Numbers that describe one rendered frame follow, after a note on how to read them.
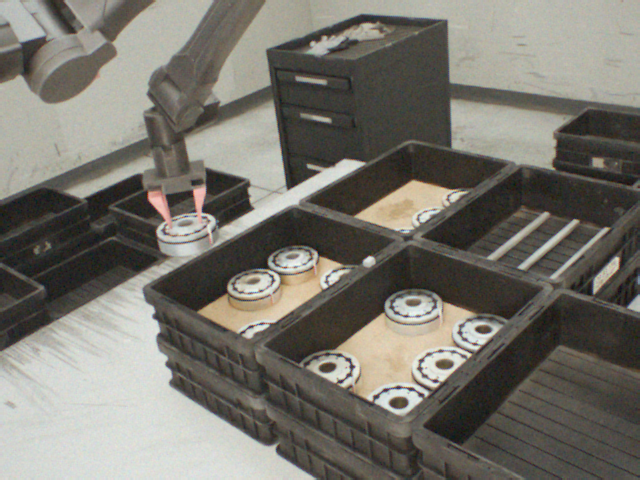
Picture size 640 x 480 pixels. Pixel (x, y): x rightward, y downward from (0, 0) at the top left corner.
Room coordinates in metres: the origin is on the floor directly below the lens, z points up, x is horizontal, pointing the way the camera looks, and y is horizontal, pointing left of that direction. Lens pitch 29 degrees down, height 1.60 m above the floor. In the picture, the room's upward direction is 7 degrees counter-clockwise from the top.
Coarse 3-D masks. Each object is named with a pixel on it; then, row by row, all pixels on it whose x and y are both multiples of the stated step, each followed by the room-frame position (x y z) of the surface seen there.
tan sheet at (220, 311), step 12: (324, 264) 1.32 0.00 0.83; (336, 264) 1.32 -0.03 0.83; (288, 288) 1.25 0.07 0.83; (300, 288) 1.24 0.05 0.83; (312, 288) 1.24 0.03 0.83; (228, 300) 1.23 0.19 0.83; (288, 300) 1.20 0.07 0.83; (300, 300) 1.20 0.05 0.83; (204, 312) 1.20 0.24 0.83; (216, 312) 1.19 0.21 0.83; (228, 312) 1.19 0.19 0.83; (240, 312) 1.18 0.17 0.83; (252, 312) 1.18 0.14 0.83; (264, 312) 1.17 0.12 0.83; (276, 312) 1.17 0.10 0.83; (288, 312) 1.16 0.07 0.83; (228, 324) 1.15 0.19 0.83; (240, 324) 1.14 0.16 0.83
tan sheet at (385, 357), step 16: (448, 304) 1.12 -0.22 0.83; (384, 320) 1.10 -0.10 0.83; (448, 320) 1.07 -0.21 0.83; (352, 336) 1.06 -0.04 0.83; (368, 336) 1.06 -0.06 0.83; (384, 336) 1.05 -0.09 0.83; (400, 336) 1.04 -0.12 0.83; (432, 336) 1.03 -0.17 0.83; (448, 336) 1.03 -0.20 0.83; (352, 352) 1.02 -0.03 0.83; (368, 352) 1.01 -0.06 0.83; (384, 352) 1.00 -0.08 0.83; (400, 352) 1.00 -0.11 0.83; (416, 352) 0.99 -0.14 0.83; (368, 368) 0.97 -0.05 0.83; (384, 368) 0.96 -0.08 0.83; (400, 368) 0.96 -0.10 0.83; (368, 384) 0.93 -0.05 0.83; (384, 384) 0.92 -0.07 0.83
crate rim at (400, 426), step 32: (384, 256) 1.15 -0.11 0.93; (448, 256) 1.12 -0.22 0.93; (544, 288) 0.98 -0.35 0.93; (512, 320) 0.91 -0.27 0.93; (256, 352) 0.92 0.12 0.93; (480, 352) 0.85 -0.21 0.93; (320, 384) 0.82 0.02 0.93; (448, 384) 0.79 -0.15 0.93; (384, 416) 0.74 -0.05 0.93; (416, 416) 0.73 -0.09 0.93
